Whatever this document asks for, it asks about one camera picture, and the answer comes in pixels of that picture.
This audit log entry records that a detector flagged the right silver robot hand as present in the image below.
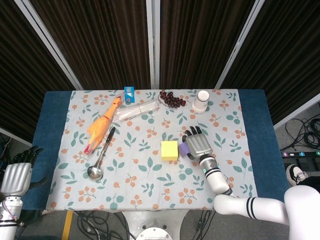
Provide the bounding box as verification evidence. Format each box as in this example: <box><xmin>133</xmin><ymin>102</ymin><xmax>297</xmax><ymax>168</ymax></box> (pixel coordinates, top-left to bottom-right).
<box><xmin>181</xmin><ymin>125</ymin><xmax>214</xmax><ymax>161</ymax></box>

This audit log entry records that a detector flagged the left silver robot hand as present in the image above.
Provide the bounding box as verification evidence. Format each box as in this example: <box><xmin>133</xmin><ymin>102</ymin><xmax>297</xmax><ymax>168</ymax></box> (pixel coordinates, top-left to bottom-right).
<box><xmin>0</xmin><ymin>146</ymin><xmax>48</xmax><ymax>197</ymax></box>

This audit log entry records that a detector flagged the purple foam cube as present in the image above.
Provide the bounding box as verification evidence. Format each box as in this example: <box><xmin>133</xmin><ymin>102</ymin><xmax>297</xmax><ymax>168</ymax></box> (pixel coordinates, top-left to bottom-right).
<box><xmin>178</xmin><ymin>142</ymin><xmax>191</xmax><ymax>158</ymax></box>

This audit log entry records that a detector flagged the large yellow foam cube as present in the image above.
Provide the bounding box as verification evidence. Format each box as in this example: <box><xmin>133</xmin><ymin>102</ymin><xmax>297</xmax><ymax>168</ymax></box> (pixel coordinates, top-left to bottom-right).
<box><xmin>160</xmin><ymin>140</ymin><xmax>179</xmax><ymax>161</ymax></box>

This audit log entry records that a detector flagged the round white robot base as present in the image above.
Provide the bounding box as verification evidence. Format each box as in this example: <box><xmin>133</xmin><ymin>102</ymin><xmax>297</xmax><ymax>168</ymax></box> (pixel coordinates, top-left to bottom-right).
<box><xmin>136</xmin><ymin>219</ymin><xmax>173</xmax><ymax>240</ymax></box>

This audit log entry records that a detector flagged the stack of white paper cups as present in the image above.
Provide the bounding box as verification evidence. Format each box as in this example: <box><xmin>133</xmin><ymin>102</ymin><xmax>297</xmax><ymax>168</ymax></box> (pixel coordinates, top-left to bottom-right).
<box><xmin>191</xmin><ymin>90</ymin><xmax>210</xmax><ymax>113</ymax></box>

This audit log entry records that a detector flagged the dark red grape bunch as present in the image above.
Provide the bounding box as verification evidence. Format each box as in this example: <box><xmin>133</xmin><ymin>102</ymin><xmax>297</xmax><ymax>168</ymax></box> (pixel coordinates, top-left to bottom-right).
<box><xmin>159</xmin><ymin>90</ymin><xmax>187</xmax><ymax>109</ymax></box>

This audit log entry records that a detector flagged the blue table cover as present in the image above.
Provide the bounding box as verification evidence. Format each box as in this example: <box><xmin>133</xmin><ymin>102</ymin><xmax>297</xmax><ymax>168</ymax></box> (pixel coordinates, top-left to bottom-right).
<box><xmin>18</xmin><ymin>89</ymin><xmax>293</xmax><ymax>211</ymax></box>

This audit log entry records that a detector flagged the floral fruit print tablecloth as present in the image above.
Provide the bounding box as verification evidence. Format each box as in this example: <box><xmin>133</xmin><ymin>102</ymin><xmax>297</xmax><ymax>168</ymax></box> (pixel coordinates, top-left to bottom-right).
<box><xmin>46</xmin><ymin>89</ymin><xmax>258</xmax><ymax>211</ymax></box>

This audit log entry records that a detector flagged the yellow floor tape strip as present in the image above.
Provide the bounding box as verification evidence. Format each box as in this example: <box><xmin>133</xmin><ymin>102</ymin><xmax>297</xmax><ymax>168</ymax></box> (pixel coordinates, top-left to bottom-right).
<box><xmin>61</xmin><ymin>210</ymin><xmax>74</xmax><ymax>240</ymax></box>

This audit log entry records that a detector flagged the bundle of clear straws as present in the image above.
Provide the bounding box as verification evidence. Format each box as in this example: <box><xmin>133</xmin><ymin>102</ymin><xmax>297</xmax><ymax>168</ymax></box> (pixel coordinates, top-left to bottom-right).
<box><xmin>115</xmin><ymin>99</ymin><xmax>161</xmax><ymax>123</ymax></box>

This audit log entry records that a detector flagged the small blue box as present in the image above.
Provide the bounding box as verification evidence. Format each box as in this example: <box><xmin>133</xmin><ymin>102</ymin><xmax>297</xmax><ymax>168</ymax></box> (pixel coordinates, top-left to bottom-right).
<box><xmin>123</xmin><ymin>86</ymin><xmax>136</xmax><ymax>103</ymax></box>

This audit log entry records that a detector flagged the orange rubber chicken toy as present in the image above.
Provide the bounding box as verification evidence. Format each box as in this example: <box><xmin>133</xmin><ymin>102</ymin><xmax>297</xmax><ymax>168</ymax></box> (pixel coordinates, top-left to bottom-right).
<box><xmin>83</xmin><ymin>96</ymin><xmax>125</xmax><ymax>155</ymax></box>

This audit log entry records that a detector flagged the white and black sneaker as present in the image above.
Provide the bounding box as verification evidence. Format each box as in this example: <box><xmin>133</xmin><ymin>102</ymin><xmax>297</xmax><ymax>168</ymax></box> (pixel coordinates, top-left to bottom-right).
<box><xmin>285</xmin><ymin>164</ymin><xmax>309</xmax><ymax>194</ymax></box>

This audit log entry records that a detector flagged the black power strip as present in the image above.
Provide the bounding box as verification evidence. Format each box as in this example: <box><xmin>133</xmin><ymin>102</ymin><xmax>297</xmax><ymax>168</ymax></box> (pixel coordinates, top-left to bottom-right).
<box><xmin>281</xmin><ymin>150</ymin><xmax>320</xmax><ymax>158</ymax></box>

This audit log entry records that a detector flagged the dark brown screen panel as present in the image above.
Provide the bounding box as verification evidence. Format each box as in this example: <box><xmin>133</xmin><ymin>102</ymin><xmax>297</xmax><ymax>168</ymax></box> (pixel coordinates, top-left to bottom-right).
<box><xmin>0</xmin><ymin>0</ymin><xmax>83</xmax><ymax>146</ymax></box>
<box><xmin>214</xmin><ymin>0</ymin><xmax>320</xmax><ymax>130</ymax></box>
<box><xmin>14</xmin><ymin>0</ymin><xmax>155</xmax><ymax>91</ymax></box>
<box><xmin>152</xmin><ymin>0</ymin><xmax>266</xmax><ymax>90</ymax></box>

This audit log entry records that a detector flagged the black trouser leg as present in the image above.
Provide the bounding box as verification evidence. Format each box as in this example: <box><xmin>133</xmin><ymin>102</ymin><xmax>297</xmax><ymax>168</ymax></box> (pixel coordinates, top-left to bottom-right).
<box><xmin>297</xmin><ymin>174</ymin><xmax>320</xmax><ymax>192</ymax></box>

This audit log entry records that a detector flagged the black floor cable bundle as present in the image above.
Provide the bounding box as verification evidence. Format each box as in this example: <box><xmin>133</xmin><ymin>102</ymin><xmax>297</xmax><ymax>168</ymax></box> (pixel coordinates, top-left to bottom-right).
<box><xmin>284</xmin><ymin>117</ymin><xmax>320</xmax><ymax>152</ymax></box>
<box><xmin>192</xmin><ymin>211</ymin><xmax>218</xmax><ymax>240</ymax></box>
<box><xmin>74</xmin><ymin>211</ymin><xmax>138</xmax><ymax>240</ymax></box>

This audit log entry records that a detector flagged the steel ladle with black handle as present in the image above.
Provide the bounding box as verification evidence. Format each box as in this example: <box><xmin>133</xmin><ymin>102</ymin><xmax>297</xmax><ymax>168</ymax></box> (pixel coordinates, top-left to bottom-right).
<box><xmin>87</xmin><ymin>126</ymin><xmax>117</xmax><ymax>181</ymax></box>

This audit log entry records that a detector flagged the grey table pedestal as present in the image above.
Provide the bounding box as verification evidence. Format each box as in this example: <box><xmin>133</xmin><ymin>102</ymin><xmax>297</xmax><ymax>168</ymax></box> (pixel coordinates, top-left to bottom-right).
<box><xmin>122</xmin><ymin>210</ymin><xmax>193</xmax><ymax>240</ymax></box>

